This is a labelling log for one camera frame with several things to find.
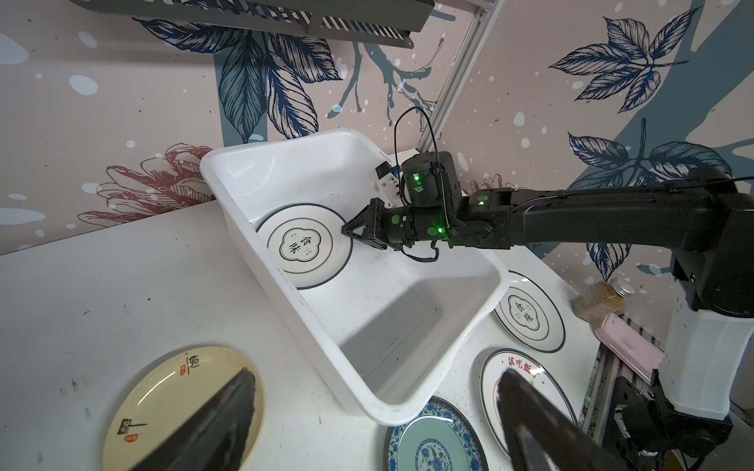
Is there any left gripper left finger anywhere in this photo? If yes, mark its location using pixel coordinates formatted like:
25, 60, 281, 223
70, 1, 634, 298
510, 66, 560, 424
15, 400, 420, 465
129, 371, 253, 470

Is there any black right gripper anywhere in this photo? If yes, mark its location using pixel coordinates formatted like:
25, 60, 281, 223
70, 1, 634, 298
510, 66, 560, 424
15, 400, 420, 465
341, 151, 471, 250

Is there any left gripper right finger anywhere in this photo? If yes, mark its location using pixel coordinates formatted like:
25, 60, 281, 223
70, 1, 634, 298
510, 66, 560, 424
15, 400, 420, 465
496, 368, 631, 471

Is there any white green-rimmed plate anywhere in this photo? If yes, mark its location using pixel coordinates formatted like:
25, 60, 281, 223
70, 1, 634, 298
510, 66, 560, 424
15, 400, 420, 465
256, 203, 353, 290
495, 270, 567, 353

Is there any orange sunburst plate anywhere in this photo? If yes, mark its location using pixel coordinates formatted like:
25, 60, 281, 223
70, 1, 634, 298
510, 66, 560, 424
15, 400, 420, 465
480, 349, 577, 455

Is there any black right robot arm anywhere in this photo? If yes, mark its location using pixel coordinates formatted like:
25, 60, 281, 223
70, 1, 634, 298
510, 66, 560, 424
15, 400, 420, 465
342, 152, 753, 420

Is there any white plastic bin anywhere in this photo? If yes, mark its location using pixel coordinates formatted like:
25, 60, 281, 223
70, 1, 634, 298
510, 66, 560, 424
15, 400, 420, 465
200, 129, 510, 426

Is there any yellow round plate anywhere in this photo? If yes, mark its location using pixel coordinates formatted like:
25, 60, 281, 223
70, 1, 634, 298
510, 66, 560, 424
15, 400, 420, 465
103, 347, 264, 470

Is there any teal floral plate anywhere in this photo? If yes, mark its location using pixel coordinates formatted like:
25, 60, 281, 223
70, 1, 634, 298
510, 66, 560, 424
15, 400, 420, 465
383, 396, 489, 471

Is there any pink flat case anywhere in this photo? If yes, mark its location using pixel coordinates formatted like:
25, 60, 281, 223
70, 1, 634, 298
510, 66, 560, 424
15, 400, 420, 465
592, 314, 664, 385

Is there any glass jar with lid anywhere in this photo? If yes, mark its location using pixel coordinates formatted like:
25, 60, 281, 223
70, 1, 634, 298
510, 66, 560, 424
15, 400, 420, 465
571, 278, 635, 324

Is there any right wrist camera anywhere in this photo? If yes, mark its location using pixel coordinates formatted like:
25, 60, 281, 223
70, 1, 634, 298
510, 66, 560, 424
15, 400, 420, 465
375, 162, 404, 208

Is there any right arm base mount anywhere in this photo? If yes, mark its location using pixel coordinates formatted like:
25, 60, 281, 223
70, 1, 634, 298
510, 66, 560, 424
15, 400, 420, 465
601, 377, 734, 470

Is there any black hanging wire basket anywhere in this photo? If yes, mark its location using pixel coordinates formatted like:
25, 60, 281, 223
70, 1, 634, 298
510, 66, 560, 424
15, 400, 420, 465
75, 0, 435, 49

